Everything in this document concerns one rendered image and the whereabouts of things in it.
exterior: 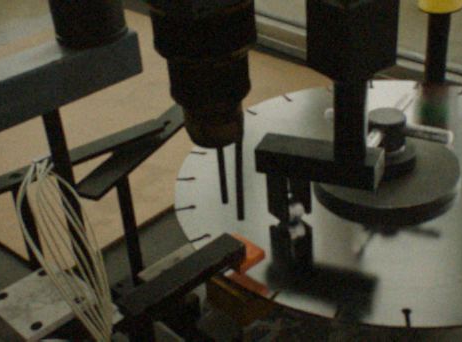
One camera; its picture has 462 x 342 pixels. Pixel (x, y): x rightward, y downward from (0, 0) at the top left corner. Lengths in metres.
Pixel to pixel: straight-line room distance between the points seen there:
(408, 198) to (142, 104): 0.68
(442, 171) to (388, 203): 0.06
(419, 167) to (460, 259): 0.10
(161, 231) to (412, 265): 0.44
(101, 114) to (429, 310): 0.76
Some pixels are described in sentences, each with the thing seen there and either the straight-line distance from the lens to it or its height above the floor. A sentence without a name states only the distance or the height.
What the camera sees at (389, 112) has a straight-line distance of 0.61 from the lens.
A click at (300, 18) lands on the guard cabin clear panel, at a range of 1.31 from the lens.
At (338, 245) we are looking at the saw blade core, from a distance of 0.56.
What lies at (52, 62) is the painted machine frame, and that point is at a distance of 0.64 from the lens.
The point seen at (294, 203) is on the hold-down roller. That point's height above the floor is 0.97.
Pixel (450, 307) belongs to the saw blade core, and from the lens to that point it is 0.52.
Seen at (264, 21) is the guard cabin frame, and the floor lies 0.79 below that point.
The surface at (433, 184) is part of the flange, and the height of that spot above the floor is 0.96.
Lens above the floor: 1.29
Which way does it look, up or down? 32 degrees down
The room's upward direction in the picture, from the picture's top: 5 degrees counter-clockwise
